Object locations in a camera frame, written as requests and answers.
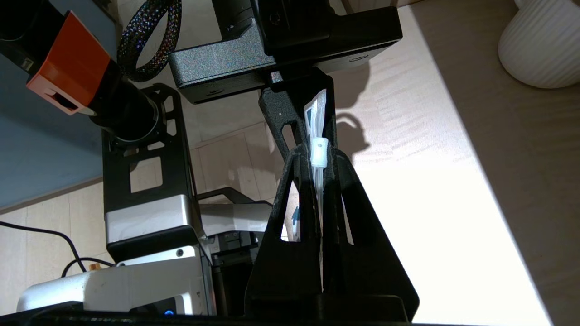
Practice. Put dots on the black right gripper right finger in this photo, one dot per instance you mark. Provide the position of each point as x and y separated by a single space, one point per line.
371 280

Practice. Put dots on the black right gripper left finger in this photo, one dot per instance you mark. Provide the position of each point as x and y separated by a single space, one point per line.
290 280

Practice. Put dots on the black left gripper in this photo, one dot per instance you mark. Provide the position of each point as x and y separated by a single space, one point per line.
294 40

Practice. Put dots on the white horse-print pouch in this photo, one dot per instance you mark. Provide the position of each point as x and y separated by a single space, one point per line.
319 154

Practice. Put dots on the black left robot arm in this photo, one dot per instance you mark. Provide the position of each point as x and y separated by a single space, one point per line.
68 68

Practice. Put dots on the silver metal box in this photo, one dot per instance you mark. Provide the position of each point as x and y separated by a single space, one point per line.
235 219
149 222

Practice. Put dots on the white computer box VLA label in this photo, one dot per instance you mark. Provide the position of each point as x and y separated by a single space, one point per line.
136 280

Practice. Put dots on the white ribbed ceramic mug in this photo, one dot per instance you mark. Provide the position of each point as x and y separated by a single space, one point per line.
543 45

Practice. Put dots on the black perforated chassis frame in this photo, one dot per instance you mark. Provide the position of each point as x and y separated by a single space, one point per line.
113 181

